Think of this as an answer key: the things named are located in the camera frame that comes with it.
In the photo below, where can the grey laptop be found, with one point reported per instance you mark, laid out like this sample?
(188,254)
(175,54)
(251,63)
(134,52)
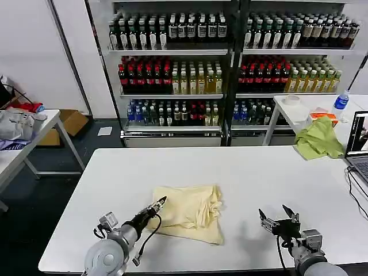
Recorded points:
(358,138)

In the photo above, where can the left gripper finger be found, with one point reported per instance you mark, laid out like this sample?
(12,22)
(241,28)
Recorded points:
(159,207)
(156,203)

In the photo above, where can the cream yellow cloth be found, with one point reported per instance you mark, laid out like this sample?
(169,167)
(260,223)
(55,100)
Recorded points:
(184,207)

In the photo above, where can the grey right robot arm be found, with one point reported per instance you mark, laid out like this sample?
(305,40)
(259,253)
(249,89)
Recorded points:
(312,247)

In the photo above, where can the small white table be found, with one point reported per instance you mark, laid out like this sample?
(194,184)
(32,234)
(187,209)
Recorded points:
(304,100)

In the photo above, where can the orange and white packet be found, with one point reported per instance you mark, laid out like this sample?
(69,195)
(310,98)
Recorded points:
(322,115)

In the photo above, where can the drinks shelf unit with bottles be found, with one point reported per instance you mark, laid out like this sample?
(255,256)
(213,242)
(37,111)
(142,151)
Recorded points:
(287,74)
(172,74)

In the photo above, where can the green cloth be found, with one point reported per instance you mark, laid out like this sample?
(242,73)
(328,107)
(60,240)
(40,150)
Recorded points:
(319,138)

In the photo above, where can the white tape roll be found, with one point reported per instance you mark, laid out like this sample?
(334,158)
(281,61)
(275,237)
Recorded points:
(291,100)

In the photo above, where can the brown cardboard box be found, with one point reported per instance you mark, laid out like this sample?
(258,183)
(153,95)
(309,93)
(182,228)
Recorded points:
(73,122)

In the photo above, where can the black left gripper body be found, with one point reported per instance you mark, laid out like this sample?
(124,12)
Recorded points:
(141,219)

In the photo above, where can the blue striped cloth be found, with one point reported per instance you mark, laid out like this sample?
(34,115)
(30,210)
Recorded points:
(13,145)

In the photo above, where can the grey wall pole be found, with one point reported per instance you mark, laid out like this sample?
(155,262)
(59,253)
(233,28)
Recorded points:
(70,57)

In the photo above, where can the white side table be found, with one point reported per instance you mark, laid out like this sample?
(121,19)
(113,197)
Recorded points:
(51,115)

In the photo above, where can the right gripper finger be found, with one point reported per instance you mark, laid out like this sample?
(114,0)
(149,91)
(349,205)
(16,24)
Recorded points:
(291,214)
(267,222)

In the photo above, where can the white paper sheet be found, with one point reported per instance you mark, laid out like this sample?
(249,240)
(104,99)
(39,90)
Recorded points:
(105,131)

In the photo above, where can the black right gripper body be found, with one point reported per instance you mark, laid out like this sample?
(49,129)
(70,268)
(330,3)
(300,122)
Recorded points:
(287,227)

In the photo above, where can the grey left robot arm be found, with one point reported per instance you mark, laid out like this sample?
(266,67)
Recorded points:
(106,256)

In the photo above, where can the clear blue-label water bottle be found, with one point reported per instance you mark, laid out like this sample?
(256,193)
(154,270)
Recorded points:
(341,103)

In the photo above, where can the red cloth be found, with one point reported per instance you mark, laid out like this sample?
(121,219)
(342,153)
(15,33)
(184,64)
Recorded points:
(30,107)

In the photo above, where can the thin black rod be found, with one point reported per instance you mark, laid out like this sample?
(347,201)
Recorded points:
(358,73)

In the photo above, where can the grey crumpled bag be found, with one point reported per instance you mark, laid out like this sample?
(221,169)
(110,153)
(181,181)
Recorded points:
(20,125)

